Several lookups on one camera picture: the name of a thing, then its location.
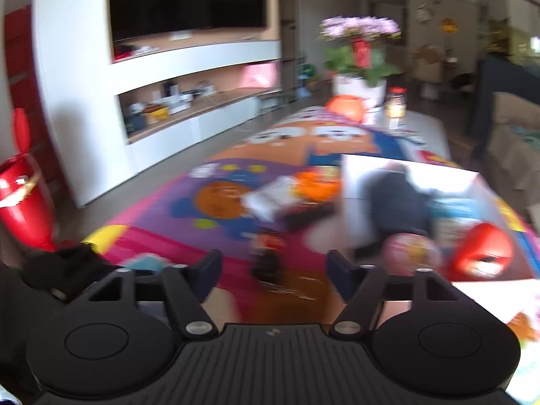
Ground pink paper bag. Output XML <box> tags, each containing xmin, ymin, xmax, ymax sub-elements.
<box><xmin>242</xmin><ymin>62</ymin><xmax>281</xmax><ymax>91</ymax></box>

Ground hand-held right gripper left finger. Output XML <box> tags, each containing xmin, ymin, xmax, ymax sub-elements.
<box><xmin>70</xmin><ymin>249</ymin><xmax>222</xmax><ymax>338</ymax></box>

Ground orange round toy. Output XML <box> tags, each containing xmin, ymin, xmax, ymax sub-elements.
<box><xmin>327</xmin><ymin>95</ymin><xmax>366</xmax><ymax>122</ymax></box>

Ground light blue item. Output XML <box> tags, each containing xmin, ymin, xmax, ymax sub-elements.
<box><xmin>127</xmin><ymin>253</ymin><xmax>165</xmax><ymax>271</ymax></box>

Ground blue white plastic packet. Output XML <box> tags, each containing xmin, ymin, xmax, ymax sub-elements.
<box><xmin>430</xmin><ymin>198</ymin><xmax>482</xmax><ymax>245</ymax></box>

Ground colourful cartoon play mat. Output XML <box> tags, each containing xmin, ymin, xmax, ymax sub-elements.
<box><xmin>80</xmin><ymin>105</ymin><xmax>540</xmax><ymax>405</ymax></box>

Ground black television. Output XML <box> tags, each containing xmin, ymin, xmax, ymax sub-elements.
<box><xmin>109</xmin><ymin>0</ymin><xmax>271</xmax><ymax>45</ymax></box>

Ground white wooden tv cabinet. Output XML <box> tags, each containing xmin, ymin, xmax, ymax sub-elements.
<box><xmin>31</xmin><ymin>0</ymin><xmax>296</xmax><ymax>207</ymax></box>

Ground black remote control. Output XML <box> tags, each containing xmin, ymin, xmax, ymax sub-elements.
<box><xmin>280</xmin><ymin>202</ymin><xmax>338</xmax><ymax>233</ymax></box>

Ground large red toy figure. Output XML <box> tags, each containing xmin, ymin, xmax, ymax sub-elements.
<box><xmin>0</xmin><ymin>107</ymin><xmax>57</xmax><ymax>251</ymax></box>

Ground beige dining chair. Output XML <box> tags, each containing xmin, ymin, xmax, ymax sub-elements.
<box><xmin>413</xmin><ymin>46</ymin><xmax>448</xmax><ymax>98</ymax></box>

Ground red black toy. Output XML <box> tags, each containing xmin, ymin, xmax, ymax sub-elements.
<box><xmin>449</xmin><ymin>223</ymin><xmax>515</xmax><ymax>281</ymax></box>

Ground clear jar with red lid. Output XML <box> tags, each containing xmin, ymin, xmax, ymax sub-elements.
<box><xmin>384</xmin><ymin>87</ymin><xmax>408</xmax><ymax>119</ymax></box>

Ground pink yellow round toy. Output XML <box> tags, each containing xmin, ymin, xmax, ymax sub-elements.
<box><xmin>382</xmin><ymin>233</ymin><xmax>443</xmax><ymax>271</ymax></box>

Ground potted purple orchid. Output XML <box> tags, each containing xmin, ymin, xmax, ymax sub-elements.
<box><xmin>318</xmin><ymin>16</ymin><xmax>403</xmax><ymax>106</ymax></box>

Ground black plush toy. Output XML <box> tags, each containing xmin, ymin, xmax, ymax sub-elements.
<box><xmin>365</xmin><ymin>162</ymin><xmax>435</xmax><ymax>249</ymax></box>

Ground small dark red toy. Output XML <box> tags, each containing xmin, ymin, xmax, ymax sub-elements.
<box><xmin>251</xmin><ymin>230</ymin><xmax>285</xmax><ymax>283</ymax></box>

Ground dark fish tank cabinet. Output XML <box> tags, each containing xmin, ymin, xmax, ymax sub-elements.
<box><xmin>470</xmin><ymin>55</ymin><xmax>540</xmax><ymax>157</ymax></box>

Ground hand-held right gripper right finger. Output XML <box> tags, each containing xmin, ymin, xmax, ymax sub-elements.
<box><xmin>327</xmin><ymin>249</ymin><xmax>465</xmax><ymax>338</ymax></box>

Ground grey sofa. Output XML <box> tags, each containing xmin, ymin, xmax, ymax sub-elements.
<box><xmin>485</xmin><ymin>90</ymin><xmax>540</xmax><ymax>220</ymax></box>

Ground pink cardboard box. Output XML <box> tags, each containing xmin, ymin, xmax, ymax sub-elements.
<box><xmin>340</xmin><ymin>154</ymin><xmax>536</xmax><ymax>281</ymax></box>

